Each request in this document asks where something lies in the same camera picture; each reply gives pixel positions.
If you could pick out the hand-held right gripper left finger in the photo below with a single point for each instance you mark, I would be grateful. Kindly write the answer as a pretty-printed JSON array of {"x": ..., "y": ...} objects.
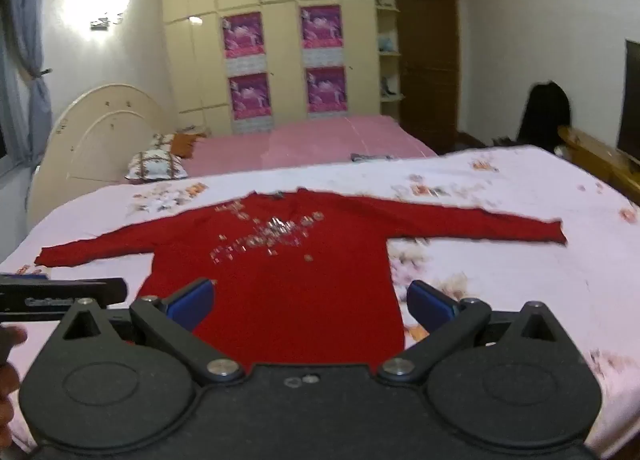
[{"x": 192, "y": 307}]

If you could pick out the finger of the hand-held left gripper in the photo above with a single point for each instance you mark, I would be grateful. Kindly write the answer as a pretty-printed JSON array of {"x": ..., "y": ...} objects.
[{"x": 90, "y": 290}]

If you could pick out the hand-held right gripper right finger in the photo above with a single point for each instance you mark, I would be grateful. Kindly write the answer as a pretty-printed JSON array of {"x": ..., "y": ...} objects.
[{"x": 427, "y": 307}]

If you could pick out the red sequined sweater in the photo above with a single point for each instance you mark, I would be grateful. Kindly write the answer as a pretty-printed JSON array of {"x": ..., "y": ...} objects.
[{"x": 300, "y": 280}]

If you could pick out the person's left hand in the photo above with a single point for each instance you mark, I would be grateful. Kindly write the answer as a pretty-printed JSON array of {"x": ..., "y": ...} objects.
[{"x": 5, "y": 400}]

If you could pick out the large brown patterned white pillow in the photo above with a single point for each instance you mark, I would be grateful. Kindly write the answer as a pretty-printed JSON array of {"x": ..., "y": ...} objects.
[{"x": 155, "y": 165}]

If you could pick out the cream round headboard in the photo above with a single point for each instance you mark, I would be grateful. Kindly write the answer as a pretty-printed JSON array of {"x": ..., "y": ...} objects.
[{"x": 90, "y": 139}]

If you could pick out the striped folded cloth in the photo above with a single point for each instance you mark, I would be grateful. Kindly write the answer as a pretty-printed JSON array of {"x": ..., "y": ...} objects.
[{"x": 372, "y": 157}]

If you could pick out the orange striped pillow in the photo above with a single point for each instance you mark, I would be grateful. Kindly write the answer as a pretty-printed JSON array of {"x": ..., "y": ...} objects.
[{"x": 186, "y": 144}]

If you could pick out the small brown patterned white pillow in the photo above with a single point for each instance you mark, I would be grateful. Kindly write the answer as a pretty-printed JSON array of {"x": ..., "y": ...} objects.
[{"x": 161, "y": 142}]

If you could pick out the pink checked bed cover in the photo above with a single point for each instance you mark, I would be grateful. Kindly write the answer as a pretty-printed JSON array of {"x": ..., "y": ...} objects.
[{"x": 325, "y": 139}]

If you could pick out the black bag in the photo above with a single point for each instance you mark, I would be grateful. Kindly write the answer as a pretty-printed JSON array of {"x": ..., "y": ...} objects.
[{"x": 545, "y": 114}]

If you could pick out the light wooden furniture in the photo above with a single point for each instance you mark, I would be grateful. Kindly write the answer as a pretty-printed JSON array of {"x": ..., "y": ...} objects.
[{"x": 595, "y": 154}]

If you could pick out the brown wooden door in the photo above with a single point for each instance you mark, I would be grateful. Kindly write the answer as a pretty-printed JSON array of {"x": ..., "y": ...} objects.
[{"x": 427, "y": 64}]

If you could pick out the cream corner shelf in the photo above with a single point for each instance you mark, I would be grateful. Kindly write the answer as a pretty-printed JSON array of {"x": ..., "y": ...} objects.
[{"x": 387, "y": 54}]

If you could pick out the grey blue curtain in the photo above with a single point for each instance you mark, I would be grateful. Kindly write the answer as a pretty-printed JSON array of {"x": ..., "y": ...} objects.
[{"x": 27, "y": 39}]

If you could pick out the cream wardrobe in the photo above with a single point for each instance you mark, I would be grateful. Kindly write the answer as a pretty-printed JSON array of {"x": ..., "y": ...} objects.
[{"x": 280, "y": 39}]

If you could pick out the purple wall poster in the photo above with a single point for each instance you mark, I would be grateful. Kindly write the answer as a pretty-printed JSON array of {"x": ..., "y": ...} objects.
[
  {"x": 250, "y": 97},
  {"x": 321, "y": 29},
  {"x": 326, "y": 89},
  {"x": 243, "y": 37}
]

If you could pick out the wall lamp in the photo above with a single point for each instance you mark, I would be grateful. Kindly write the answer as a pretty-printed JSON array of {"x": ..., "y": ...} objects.
[{"x": 106, "y": 21}]

